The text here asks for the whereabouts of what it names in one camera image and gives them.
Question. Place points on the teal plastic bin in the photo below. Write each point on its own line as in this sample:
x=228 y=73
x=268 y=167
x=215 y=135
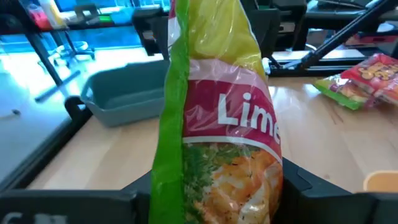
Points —
x=124 y=105

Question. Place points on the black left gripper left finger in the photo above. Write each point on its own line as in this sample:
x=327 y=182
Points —
x=77 y=208

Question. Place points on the red Saucy Noodles pack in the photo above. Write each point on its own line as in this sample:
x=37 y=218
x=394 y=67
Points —
x=373 y=74

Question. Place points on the yellow bottle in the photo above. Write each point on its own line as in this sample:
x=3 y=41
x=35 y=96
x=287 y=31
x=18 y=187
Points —
x=54 y=14

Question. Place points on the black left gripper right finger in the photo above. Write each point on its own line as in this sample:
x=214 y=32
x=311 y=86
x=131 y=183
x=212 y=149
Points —
x=326 y=208

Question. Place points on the office chair base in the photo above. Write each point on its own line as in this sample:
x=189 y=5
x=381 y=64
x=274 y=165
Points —
x=74 y=49

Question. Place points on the red box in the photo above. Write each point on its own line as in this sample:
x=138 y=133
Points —
x=370 y=40

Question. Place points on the red bottle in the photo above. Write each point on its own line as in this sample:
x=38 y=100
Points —
x=38 y=17

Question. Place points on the yellow plastic bin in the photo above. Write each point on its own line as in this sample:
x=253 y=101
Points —
x=382 y=182

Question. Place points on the black side table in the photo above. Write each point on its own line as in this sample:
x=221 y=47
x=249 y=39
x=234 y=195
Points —
x=43 y=59

